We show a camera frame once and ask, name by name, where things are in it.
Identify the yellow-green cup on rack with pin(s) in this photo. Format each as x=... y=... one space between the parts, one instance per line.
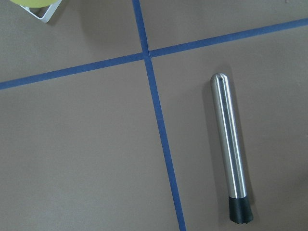
x=34 y=3

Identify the steel muddler black tip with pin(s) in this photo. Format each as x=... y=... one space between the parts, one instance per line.
x=239 y=206

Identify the white wire cup rack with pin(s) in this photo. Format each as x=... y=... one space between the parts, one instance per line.
x=45 y=13

